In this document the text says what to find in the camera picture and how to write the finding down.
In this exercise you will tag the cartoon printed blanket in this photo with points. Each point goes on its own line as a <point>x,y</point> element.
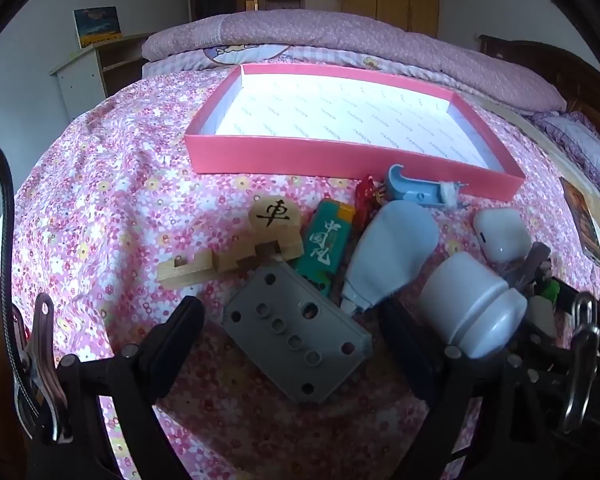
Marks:
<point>240,55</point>

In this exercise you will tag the round wooden chess piece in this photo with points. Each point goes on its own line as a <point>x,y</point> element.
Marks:
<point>271,215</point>

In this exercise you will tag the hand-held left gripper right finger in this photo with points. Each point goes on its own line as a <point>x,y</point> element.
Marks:
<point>410,355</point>

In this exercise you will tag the blue plastic hand tool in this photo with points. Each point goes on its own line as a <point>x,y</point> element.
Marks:
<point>417,190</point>

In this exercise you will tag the pink quilt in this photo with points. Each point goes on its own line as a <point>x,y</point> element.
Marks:
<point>330,35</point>

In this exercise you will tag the green tube packet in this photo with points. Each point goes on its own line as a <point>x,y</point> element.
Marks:
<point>325,245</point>

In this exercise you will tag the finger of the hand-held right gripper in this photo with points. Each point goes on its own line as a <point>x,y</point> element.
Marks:
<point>566,287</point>

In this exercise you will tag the small red toy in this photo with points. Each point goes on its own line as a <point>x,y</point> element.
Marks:
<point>367,197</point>

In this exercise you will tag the metal spring clip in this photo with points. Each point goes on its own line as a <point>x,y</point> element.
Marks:
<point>40,360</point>
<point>580,355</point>

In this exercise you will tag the pink cardboard box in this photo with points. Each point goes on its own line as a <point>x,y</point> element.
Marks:
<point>350,115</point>

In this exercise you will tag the blue yellow picture board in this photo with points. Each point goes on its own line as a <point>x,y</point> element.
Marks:
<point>96,26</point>

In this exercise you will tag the white shelf unit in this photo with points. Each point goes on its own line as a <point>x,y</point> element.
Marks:
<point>95,67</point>

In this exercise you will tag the white rounded case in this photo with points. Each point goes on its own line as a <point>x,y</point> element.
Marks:
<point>500,232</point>

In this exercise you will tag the purple ruffled pillow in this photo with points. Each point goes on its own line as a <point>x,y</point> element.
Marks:
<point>585,140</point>

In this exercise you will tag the dark wooden headboard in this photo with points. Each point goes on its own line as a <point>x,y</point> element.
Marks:
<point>555,60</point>

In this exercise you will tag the white bottle orange cap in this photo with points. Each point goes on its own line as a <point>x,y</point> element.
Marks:
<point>472,305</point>

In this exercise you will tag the light blue oval device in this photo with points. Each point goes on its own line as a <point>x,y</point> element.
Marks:
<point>390,255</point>

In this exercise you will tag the book on bed right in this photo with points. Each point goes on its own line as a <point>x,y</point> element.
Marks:
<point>582,220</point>

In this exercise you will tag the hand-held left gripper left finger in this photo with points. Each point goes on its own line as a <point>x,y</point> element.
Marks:
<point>176,327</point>

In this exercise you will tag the wooden puzzle block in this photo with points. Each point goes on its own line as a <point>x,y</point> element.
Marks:
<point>230,260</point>

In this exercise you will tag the grey plate with holes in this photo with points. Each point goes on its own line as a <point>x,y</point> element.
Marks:
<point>295,335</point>

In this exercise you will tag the white charger cube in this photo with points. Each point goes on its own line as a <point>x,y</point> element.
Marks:
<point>542,317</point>

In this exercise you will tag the pink floral bed sheet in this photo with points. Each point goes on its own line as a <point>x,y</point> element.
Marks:
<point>130,185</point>

